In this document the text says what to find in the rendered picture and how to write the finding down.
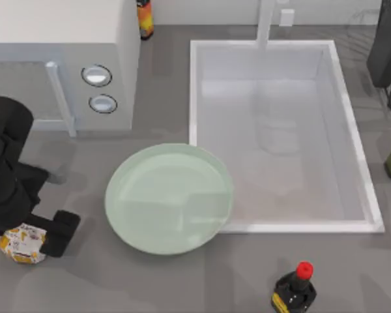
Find black bottle with red cap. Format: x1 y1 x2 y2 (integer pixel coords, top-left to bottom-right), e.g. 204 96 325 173
270 260 318 313

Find tall white tap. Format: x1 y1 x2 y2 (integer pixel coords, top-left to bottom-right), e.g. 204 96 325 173
255 0 275 50

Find small round microwave knob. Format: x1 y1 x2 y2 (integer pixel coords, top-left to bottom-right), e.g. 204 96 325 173
88 93 119 115

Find small white tap lever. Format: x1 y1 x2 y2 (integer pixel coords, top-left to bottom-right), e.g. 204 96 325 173
279 8 295 27

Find pale green plate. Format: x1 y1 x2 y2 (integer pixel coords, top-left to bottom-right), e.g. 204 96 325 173
104 143 234 256

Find yellow and white burger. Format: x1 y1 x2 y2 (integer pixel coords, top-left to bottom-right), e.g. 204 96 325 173
0 222 49 265

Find orange and black bottle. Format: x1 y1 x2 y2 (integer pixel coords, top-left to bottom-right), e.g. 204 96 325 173
136 0 156 41

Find microwave door handle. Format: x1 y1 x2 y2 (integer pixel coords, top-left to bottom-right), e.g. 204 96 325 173
45 61 77 138

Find white sink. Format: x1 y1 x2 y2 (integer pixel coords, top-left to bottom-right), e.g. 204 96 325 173
188 39 386 234

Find large round microwave knob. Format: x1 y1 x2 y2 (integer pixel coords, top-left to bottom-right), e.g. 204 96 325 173
80 64 113 88

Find pale microwave oven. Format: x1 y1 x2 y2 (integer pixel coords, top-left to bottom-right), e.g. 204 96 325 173
0 0 141 138

